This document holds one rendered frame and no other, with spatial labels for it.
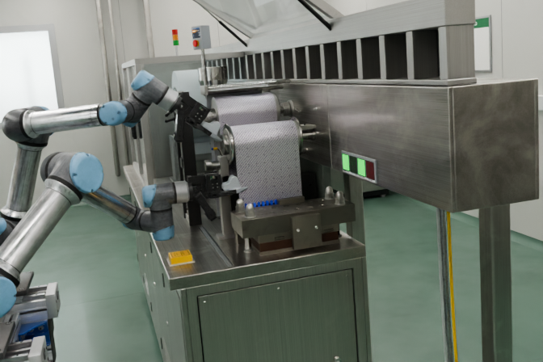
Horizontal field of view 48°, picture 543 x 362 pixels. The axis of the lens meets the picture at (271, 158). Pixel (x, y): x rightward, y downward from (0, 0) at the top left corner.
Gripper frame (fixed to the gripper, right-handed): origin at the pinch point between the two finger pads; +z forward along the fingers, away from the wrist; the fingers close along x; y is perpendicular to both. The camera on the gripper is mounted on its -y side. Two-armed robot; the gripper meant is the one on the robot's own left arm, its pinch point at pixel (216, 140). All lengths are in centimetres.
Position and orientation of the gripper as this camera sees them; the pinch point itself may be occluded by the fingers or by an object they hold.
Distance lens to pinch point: 216.6
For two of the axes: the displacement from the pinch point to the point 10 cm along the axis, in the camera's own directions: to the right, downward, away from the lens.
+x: -2.9, -1.2, 9.5
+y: 5.5, -8.3, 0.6
